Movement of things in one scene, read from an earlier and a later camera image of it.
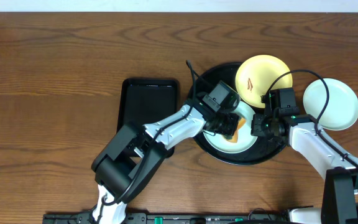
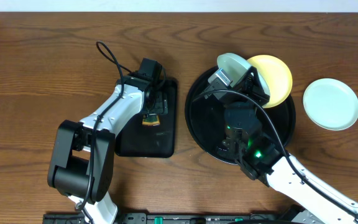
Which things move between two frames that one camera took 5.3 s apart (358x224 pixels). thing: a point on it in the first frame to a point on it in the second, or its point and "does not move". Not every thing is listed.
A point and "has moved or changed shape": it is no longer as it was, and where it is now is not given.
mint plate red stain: [245, 140] has moved or changed shape
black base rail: [236, 218] does not move
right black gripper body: [264, 126] to [248, 88]
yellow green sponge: [234, 137] has moved or changed shape
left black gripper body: [221, 124] to [158, 101]
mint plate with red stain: [343, 105] does not move
